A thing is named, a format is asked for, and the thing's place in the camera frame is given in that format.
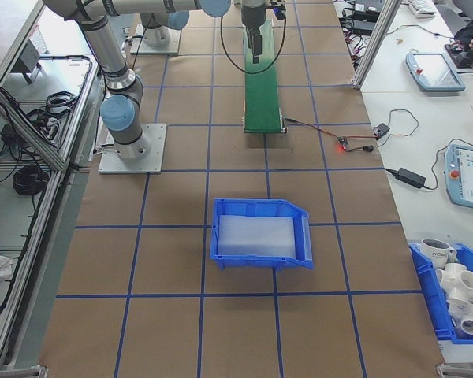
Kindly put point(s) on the green conveyor belt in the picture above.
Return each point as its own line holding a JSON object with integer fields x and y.
{"x": 262, "y": 98}

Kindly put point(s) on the black power strip red plugs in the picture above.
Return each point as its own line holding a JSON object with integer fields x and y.
{"x": 356, "y": 49}

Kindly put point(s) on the large black power brick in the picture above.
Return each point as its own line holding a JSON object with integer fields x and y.
{"x": 362, "y": 26}

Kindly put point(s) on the black mini computer red logo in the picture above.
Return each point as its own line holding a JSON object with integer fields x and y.
{"x": 368, "y": 6}

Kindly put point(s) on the small motor controller board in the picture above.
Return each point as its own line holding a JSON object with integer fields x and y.
{"x": 343, "y": 141}

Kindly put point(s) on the black barrel plug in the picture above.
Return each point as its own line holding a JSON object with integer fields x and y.
{"x": 367, "y": 148}

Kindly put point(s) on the small black box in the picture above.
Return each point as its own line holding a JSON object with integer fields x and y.
{"x": 381, "y": 130}

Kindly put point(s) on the white keyboard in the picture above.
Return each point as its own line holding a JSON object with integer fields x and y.
{"x": 421, "y": 8}

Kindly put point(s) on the blue grey teach pendant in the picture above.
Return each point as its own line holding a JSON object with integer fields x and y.
{"x": 433, "y": 71}
{"x": 471, "y": 177}

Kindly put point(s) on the black power adapter slim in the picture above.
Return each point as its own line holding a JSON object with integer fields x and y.
{"x": 410, "y": 176}

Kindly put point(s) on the blue plastic bin with foam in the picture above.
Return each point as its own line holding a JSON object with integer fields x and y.
{"x": 260, "y": 262}

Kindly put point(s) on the grey metal box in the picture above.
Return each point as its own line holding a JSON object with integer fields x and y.
{"x": 25, "y": 57}

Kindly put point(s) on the white printed mug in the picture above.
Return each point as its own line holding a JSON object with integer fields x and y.
{"x": 433, "y": 252}

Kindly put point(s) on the blue bin with pipe fittings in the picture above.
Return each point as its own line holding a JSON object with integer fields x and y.
{"x": 429, "y": 299}

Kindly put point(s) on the white PVC pipe fitting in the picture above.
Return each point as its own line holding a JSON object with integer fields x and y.
{"x": 469, "y": 321}
{"x": 457, "y": 279}

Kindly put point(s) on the aluminium profile bar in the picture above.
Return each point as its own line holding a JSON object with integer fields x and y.
{"x": 463, "y": 371}
{"x": 16, "y": 372}

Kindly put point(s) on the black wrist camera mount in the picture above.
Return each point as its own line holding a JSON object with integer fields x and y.
{"x": 279, "y": 10}

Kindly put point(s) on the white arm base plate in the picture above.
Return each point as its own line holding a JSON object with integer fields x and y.
{"x": 169, "y": 45}
{"x": 150, "y": 157}

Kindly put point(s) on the tall aluminium profile post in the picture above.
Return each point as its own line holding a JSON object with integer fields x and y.
{"x": 372, "y": 43}

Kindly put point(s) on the V-shaped metal bar frame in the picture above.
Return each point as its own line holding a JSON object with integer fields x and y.
{"x": 59, "y": 157}

